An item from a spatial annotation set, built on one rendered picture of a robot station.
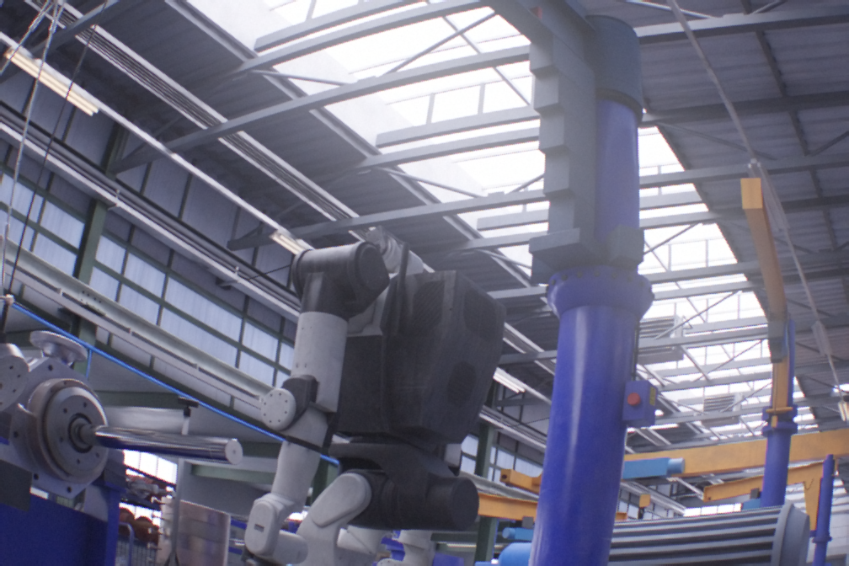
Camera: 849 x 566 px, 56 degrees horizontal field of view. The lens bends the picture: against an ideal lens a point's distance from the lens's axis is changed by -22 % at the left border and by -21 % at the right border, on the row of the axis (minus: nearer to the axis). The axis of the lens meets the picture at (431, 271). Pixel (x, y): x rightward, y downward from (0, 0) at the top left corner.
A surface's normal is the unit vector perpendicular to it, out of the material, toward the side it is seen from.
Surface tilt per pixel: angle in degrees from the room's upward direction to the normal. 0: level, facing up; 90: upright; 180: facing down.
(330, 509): 90
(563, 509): 90
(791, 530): 68
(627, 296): 129
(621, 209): 90
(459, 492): 90
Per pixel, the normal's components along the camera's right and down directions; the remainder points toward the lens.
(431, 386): 0.80, 0.15
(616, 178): 0.18, -0.35
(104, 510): -0.50, -0.38
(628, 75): 0.47, -0.28
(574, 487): -0.29, -0.39
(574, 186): 0.77, -0.15
